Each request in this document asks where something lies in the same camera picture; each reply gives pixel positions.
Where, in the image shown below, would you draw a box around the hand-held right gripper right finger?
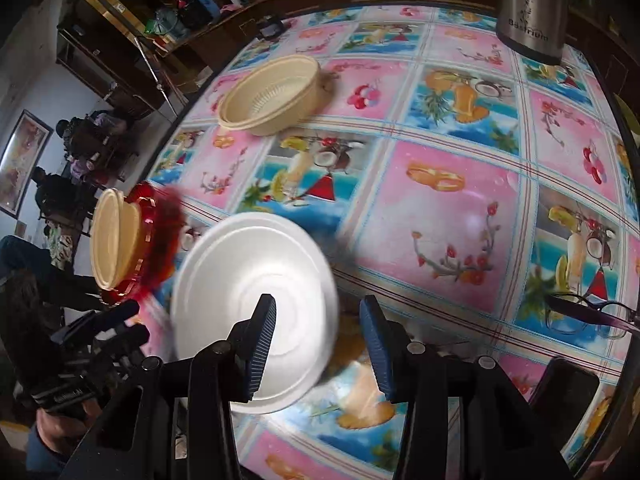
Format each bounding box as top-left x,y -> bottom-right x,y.
360,294 -> 576,480

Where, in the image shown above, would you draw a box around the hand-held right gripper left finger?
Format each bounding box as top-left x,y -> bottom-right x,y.
60,294 -> 277,480

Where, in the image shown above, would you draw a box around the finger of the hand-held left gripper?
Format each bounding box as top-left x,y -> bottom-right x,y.
107,325 -> 151,361
70,300 -> 141,343

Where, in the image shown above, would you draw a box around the white foam plate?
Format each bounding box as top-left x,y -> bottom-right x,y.
170,211 -> 341,415

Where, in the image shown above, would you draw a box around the plain beige bowl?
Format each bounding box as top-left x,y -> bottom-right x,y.
90,187 -> 143,291

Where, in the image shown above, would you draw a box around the red scalloped plate gold rim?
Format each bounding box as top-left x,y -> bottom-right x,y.
97,182 -> 188,307

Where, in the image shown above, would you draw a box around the beige bowl with strainer insert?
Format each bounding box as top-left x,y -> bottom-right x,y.
216,54 -> 322,137

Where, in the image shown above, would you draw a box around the person's left forearm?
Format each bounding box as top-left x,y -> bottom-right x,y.
25,430 -> 68,478

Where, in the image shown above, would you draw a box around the person's left hand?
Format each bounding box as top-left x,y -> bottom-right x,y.
37,405 -> 101,453

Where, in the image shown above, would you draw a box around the person's leg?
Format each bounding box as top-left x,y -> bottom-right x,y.
0,235 -> 98,311

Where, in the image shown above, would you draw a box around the printed fruit tablecloth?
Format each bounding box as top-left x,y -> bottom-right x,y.
135,5 -> 640,480

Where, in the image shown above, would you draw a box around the black phone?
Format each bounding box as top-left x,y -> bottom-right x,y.
530,357 -> 601,421

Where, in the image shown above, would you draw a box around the black eyeglasses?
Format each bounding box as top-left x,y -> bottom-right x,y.
542,292 -> 640,336

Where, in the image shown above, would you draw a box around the metal rod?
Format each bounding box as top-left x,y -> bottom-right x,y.
134,35 -> 177,117

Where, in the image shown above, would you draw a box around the wooden shelf cabinet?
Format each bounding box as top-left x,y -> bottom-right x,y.
55,0 -> 226,116

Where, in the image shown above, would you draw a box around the black bag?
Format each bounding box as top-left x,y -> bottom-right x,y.
175,0 -> 216,31

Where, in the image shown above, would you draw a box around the small black device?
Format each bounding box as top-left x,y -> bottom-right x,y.
257,15 -> 283,41

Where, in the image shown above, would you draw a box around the stainless steel kettle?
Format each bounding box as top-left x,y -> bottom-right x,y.
495,0 -> 571,66

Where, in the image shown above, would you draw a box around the framed wall picture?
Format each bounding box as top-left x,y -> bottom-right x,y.
0,110 -> 53,218

